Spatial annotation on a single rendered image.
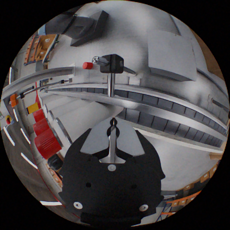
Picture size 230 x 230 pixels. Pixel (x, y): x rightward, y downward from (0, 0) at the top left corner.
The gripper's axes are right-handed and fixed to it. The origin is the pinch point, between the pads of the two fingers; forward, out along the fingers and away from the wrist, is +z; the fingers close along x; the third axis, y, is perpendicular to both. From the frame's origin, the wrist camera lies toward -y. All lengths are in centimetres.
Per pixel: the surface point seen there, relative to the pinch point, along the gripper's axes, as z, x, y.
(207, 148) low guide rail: -10.5, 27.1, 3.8
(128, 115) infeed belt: 6.8, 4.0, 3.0
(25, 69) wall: 267, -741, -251
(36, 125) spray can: -6.0, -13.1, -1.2
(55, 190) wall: -100, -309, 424
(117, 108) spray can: 4.1, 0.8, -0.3
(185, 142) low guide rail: -4.8, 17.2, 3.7
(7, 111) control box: -9, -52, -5
